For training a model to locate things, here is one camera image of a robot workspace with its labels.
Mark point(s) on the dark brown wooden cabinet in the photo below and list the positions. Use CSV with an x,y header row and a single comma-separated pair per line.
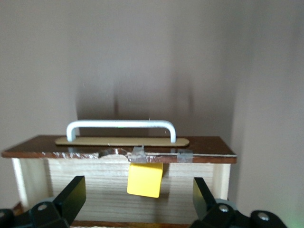
x,y
130,225

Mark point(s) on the clear tape piece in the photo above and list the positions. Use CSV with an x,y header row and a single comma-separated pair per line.
x,y
184,156
138,155

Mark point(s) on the yellow block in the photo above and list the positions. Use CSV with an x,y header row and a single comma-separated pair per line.
x,y
145,180

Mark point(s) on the wooden drawer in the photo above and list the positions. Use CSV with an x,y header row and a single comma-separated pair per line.
x,y
102,180

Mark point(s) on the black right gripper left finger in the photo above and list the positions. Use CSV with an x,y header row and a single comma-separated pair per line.
x,y
69,199

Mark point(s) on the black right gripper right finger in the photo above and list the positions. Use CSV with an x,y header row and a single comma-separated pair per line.
x,y
204,204

